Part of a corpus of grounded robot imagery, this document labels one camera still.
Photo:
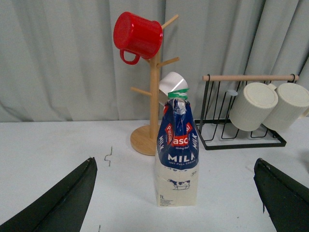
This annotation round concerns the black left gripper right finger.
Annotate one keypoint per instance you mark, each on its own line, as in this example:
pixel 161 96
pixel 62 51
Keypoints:
pixel 285 199

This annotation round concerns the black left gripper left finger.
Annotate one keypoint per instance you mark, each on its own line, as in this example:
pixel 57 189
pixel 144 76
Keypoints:
pixel 62 208

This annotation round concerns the blue white milk carton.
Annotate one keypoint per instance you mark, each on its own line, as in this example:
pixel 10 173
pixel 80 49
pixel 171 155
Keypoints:
pixel 177 155

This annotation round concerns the cream ribbed mug right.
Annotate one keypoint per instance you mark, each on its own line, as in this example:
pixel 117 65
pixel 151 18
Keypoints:
pixel 293 103

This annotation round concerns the cream ribbed mug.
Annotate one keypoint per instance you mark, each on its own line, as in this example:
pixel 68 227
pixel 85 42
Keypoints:
pixel 293 103
pixel 252 106

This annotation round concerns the cream ribbed mug left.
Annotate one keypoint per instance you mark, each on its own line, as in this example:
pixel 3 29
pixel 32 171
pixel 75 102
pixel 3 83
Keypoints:
pixel 252 106

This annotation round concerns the wooden mug tree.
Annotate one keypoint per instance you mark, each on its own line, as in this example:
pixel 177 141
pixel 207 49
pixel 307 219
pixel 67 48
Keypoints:
pixel 143 139

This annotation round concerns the white mug on tree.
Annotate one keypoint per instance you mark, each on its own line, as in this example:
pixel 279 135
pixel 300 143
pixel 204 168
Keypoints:
pixel 171 82

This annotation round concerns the black wire cup rack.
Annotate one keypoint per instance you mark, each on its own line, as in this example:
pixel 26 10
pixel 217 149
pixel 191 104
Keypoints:
pixel 214 127

